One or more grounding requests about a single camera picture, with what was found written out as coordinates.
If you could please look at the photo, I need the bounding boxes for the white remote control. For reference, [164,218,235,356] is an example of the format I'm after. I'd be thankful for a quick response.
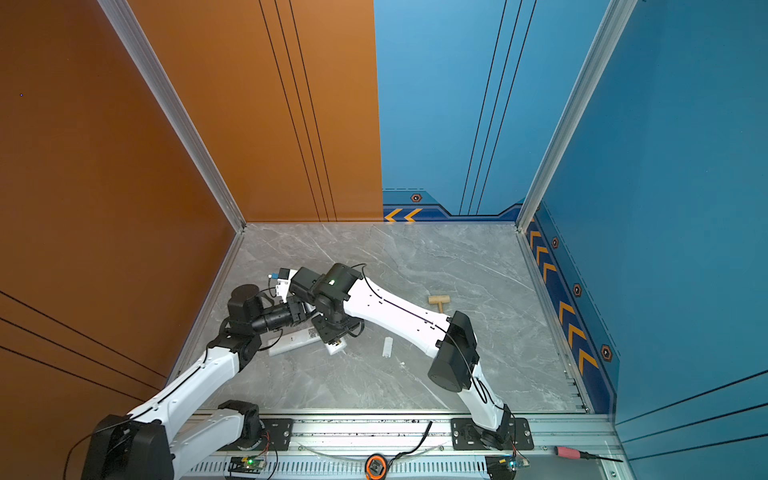
[325,338,347,356]

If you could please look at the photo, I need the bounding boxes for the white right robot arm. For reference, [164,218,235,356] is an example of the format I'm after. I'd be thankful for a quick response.
[276,263,512,450]

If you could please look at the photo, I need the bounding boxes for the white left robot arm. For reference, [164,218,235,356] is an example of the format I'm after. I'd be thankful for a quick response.
[81,284,313,479]

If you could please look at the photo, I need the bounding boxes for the white remote with QR label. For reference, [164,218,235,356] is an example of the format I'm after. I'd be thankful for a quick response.
[267,328,321,356]

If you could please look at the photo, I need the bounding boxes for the wooden mallet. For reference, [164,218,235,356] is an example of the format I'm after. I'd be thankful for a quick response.
[428,295,451,313]

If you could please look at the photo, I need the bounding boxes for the green circuit board left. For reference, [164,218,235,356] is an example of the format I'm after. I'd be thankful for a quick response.
[226,456,268,477]

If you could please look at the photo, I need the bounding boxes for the circuit board right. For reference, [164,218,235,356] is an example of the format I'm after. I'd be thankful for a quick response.
[485,455,530,480]

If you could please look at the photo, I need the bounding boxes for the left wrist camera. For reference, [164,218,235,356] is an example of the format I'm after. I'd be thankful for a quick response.
[267,268,297,302]

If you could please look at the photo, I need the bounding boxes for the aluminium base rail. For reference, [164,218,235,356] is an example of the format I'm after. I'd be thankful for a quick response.
[179,410,633,479]

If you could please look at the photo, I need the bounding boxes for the pink handled screwdriver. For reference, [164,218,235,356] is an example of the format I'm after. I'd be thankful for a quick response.
[554,446,622,463]

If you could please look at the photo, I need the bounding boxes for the aluminium corner post left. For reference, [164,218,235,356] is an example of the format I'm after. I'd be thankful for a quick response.
[97,0,247,233]

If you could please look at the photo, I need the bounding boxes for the aluminium corner post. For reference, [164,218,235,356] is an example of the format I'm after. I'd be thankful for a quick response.
[516,0,638,234]
[97,0,247,233]

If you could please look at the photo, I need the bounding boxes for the aluminium corner post right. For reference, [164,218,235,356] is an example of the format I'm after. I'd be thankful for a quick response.
[516,0,638,234]

